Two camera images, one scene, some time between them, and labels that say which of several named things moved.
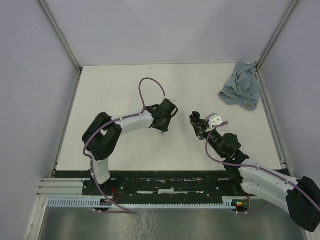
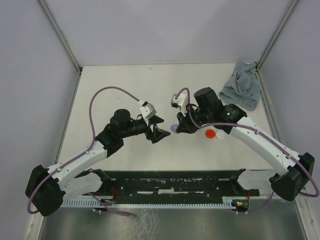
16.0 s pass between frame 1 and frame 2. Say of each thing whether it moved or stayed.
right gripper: moved
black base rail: stayed
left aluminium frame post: stayed
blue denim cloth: stayed
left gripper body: moved
